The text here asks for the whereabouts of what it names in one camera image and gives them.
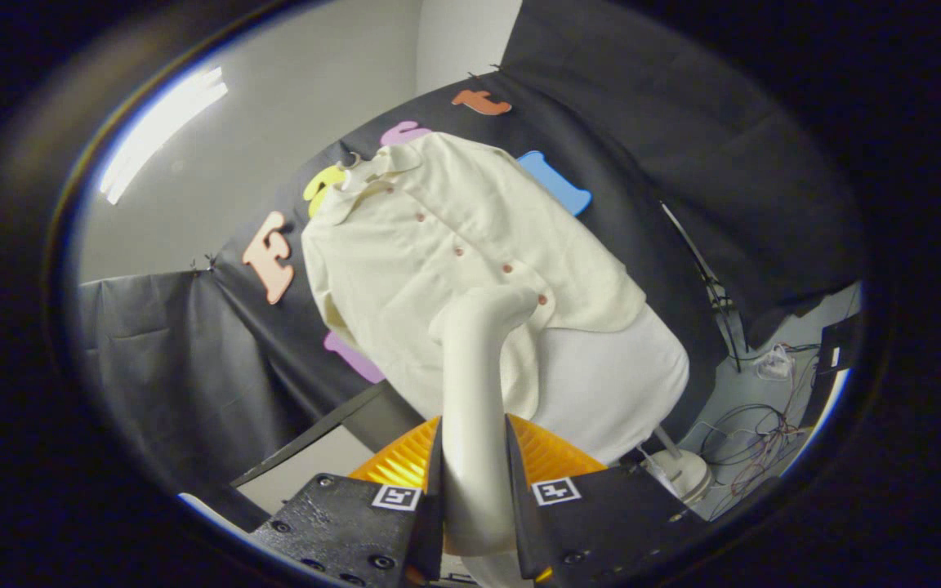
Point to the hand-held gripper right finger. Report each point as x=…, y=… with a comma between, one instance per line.
x=526, y=531

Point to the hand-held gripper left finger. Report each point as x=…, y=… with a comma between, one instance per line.
x=428, y=527

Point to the white garment steamer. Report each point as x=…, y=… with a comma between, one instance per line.
x=470, y=392

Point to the cream button-up shirt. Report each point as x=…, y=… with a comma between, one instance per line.
x=421, y=269

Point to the grey-topped white cabinet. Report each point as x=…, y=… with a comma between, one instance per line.
x=315, y=474

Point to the white round stand base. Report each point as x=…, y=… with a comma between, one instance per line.
x=683, y=474

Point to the black box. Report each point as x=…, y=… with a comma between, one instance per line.
x=834, y=351

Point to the white plastic hanger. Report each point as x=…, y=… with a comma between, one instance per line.
x=354, y=167

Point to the black backdrop cloth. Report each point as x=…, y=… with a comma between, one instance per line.
x=683, y=122

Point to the long ceiling light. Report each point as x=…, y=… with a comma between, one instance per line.
x=160, y=131

